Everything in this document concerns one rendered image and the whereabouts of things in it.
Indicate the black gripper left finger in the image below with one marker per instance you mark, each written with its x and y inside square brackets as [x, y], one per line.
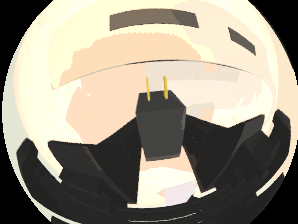
[116, 160]

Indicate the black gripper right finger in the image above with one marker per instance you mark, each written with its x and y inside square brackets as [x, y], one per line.
[211, 147]

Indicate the black two-prong plug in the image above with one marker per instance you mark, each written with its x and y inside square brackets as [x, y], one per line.
[161, 123]

